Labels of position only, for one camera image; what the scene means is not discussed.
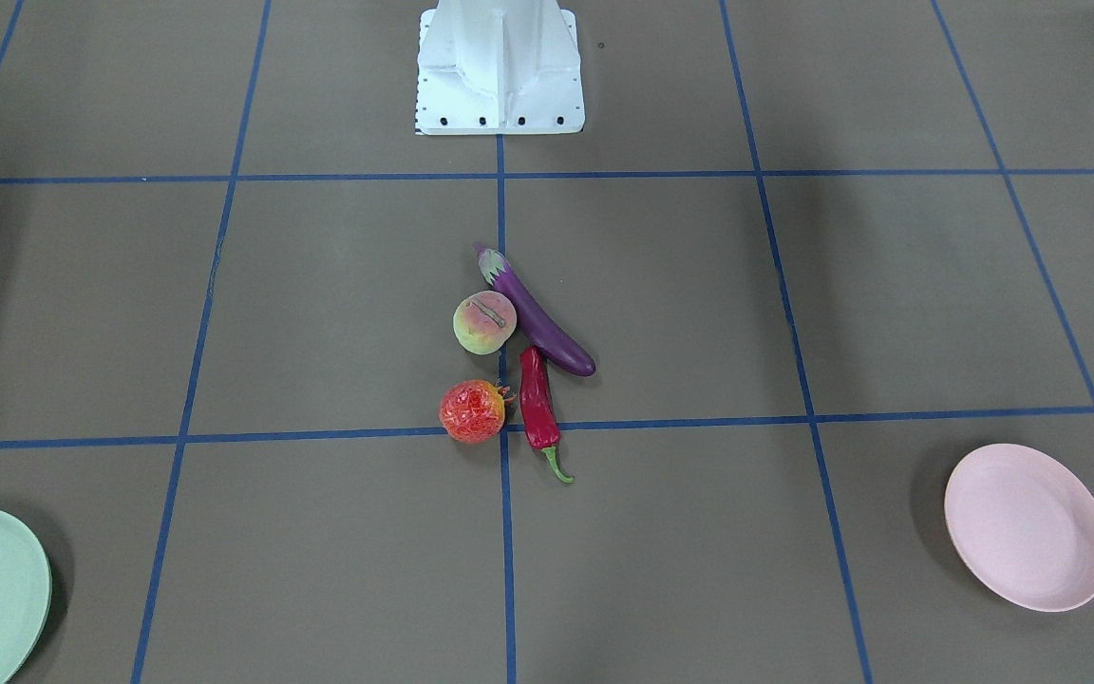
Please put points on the purple eggplant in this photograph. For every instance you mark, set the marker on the purple eggplant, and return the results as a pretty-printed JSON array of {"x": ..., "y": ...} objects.
[{"x": 535, "y": 323}]

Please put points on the yellow pink peach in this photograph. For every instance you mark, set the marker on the yellow pink peach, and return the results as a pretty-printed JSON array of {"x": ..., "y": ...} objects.
[{"x": 484, "y": 321}]

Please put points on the red chili pepper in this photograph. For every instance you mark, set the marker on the red chili pepper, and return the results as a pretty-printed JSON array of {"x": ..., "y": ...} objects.
[{"x": 538, "y": 418}]

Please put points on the red pomegranate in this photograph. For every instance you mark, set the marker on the red pomegranate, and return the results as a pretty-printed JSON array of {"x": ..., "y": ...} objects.
[{"x": 474, "y": 411}]

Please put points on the pink plate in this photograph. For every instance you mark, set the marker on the pink plate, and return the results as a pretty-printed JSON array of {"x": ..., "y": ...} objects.
[{"x": 1023, "y": 524}]

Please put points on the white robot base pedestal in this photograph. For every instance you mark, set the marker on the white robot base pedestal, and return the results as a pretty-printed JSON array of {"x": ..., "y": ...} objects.
[{"x": 498, "y": 68}]

